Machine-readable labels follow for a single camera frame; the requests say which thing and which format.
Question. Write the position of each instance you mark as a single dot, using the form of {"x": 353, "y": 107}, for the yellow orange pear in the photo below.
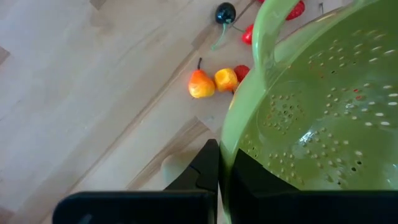
{"x": 200, "y": 87}

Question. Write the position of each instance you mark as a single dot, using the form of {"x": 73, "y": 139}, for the dark cherry green stem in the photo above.
{"x": 225, "y": 12}

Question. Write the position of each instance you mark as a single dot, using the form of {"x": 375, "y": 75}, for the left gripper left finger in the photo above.
{"x": 199, "y": 180}

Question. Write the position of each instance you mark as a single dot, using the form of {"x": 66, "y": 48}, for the red cherry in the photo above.
{"x": 247, "y": 35}

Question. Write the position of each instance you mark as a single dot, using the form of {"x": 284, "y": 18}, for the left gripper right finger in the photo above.
{"x": 280, "y": 205}

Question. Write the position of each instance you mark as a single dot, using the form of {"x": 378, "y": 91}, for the green plastic colander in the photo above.
{"x": 311, "y": 109}

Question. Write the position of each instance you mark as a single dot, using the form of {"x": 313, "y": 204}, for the yellow orange peach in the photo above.
{"x": 225, "y": 80}

